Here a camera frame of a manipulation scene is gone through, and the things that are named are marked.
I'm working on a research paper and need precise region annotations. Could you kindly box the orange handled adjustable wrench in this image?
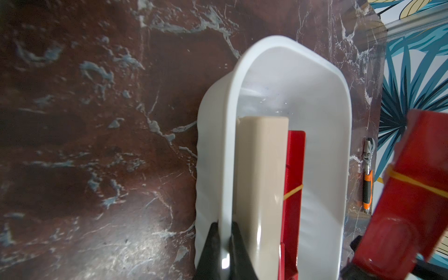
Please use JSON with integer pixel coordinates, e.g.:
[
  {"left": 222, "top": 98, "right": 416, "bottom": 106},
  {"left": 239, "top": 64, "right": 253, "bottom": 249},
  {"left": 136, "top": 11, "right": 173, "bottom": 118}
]
[{"left": 363, "top": 138, "right": 376, "bottom": 214}]

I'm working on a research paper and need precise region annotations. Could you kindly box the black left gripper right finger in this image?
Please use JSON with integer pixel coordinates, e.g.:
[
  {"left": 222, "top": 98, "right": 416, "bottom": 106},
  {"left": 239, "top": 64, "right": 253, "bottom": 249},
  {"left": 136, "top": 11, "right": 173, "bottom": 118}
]
[{"left": 230, "top": 222, "right": 258, "bottom": 280}]

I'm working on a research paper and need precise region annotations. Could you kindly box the beige wooden block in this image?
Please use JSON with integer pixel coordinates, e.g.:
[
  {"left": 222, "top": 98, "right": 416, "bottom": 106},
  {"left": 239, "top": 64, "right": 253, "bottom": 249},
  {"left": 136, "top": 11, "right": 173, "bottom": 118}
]
[{"left": 233, "top": 116, "right": 289, "bottom": 280}]

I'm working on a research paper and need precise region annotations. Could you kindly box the right aluminium frame post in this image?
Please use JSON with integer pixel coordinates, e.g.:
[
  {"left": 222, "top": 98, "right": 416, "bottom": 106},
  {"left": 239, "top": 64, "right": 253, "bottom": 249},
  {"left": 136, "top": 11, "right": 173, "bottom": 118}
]
[{"left": 385, "top": 3, "right": 448, "bottom": 41}]

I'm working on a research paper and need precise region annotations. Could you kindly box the red clip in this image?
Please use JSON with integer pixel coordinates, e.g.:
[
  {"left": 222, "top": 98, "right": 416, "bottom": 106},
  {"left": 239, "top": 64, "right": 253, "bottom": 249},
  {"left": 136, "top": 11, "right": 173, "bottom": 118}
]
[
  {"left": 358, "top": 110, "right": 448, "bottom": 260},
  {"left": 278, "top": 131, "right": 306, "bottom": 280}
]

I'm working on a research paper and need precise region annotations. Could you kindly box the white rectangular tray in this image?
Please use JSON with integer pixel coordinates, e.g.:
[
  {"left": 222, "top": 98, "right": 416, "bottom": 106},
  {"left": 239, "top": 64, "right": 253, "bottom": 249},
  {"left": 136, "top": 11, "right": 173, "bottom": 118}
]
[{"left": 195, "top": 36, "right": 352, "bottom": 280}]

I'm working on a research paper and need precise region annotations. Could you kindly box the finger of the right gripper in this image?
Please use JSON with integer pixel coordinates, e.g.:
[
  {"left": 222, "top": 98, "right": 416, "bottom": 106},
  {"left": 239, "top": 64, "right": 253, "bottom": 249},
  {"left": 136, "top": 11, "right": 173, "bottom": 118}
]
[{"left": 339, "top": 235, "right": 448, "bottom": 280}]

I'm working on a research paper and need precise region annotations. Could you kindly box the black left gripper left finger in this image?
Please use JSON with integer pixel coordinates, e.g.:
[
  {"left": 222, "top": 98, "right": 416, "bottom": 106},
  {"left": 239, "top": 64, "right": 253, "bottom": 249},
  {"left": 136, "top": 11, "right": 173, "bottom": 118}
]
[{"left": 192, "top": 222, "right": 221, "bottom": 280}]

